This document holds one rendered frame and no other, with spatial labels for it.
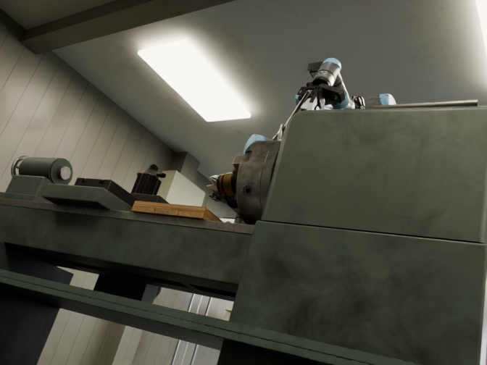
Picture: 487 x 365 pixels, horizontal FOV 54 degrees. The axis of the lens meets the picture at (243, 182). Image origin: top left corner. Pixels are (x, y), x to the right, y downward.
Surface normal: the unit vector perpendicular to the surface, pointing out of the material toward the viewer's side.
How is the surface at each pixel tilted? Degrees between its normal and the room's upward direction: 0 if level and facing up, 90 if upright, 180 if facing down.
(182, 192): 90
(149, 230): 90
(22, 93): 90
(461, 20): 180
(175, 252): 90
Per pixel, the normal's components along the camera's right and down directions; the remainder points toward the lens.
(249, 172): -0.46, -0.27
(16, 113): 0.82, 0.00
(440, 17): -0.26, 0.89
